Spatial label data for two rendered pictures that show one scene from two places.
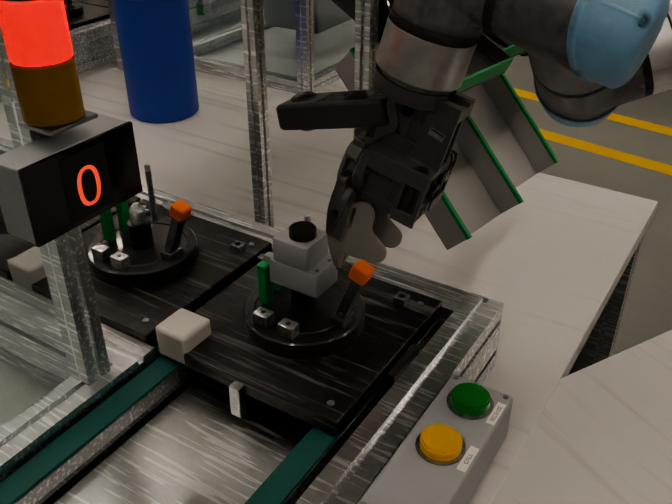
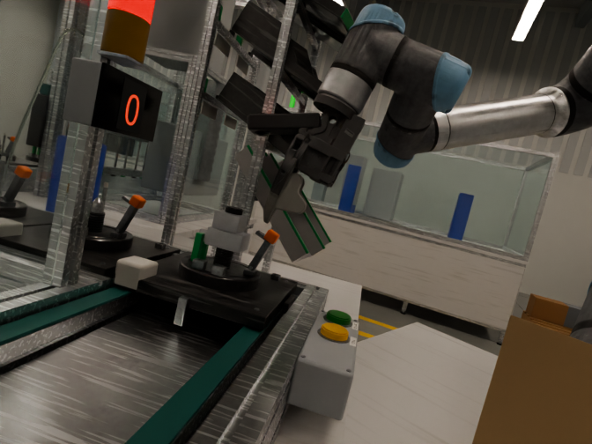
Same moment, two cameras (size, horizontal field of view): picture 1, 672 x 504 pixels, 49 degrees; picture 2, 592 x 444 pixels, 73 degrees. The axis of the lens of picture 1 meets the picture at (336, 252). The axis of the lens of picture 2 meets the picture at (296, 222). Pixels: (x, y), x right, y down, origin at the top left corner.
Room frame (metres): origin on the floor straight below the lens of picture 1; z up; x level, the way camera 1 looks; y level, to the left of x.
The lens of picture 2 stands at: (0.03, 0.19, 1.16)
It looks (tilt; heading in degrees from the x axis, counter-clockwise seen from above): 6 degrees down; 338
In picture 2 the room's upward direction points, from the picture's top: 13 degrees clockwise
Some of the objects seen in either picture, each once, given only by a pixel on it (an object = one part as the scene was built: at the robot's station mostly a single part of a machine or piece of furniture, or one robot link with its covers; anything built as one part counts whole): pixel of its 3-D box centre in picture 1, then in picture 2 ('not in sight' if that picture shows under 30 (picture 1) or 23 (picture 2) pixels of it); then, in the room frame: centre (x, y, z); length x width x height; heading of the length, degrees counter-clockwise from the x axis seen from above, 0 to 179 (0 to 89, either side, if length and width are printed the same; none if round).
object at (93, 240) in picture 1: (139, 229); (94, 218); (0.83, 0.25, 1.01); 0.24 x 0.24 x 0.13; 58
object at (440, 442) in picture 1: (440, 445); (334, 334); (0.50, -0.10, 0.96); 0.04 x 0.04 x 0.02
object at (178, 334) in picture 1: (184, 336); (136, 272); (0.66, 0.17, 0.97); 0.05 x 0.05 x 0.04; 58
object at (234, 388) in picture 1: (238, 399); (181, 311); (0.58, 0.10, 0.95); 0.01 x 0.01 x 0.04; 58
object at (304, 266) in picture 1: (295, 252); (225, 225); (0.70, 0.04, 1.06); 0.08 x 0.04 x 0.07; 58
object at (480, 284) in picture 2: not in sight; (389, 205); (4.32, -2.78, 1.13); 3.06 x 1.36 x 2.25; 49
